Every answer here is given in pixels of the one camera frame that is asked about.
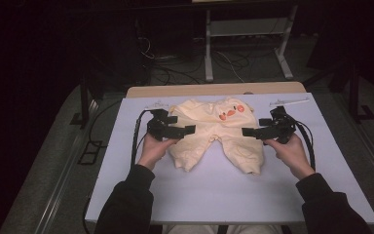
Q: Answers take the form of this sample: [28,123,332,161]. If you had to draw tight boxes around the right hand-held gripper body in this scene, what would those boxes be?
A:
[263,105,297,145]

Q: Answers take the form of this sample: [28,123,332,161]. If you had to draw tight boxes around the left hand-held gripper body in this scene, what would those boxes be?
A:
[146,108,180,141]

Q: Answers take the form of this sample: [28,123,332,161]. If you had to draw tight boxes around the pale yellow baby pants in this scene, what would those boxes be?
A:
[168,97,265,176]

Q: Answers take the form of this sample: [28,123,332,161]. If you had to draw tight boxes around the person's left hand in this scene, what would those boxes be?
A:
[137,132,177,172]

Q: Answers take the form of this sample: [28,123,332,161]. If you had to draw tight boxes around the person's right hand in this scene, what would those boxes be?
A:
[263,133,317,181]

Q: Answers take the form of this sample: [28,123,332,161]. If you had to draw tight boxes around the small clear clip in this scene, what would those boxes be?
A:
[144,100,170,110]

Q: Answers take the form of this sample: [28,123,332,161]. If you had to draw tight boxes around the wooden table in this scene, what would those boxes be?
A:
[125,81,308,98]

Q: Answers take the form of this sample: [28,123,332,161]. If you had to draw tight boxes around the black metal stand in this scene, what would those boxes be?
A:
[69,72,105,130]
[305,58,374,124]

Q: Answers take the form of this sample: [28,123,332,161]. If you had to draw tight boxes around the white metal stand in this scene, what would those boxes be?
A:
[204,4,299,83]

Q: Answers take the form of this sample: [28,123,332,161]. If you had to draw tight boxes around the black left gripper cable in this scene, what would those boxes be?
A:
[130,108,154,169]

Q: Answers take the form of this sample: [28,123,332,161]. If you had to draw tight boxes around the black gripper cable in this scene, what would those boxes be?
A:
[284,111,317,172]
[130,108,154,169]

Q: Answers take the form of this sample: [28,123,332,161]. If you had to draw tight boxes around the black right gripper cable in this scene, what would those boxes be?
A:
[284,111,317,172]

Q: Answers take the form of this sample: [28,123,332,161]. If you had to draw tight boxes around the tangle of floor cables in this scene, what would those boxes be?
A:
[137,35,251,86]

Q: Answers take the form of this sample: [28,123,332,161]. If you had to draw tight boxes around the black floor frame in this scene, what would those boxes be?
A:
[77,139,104,166]

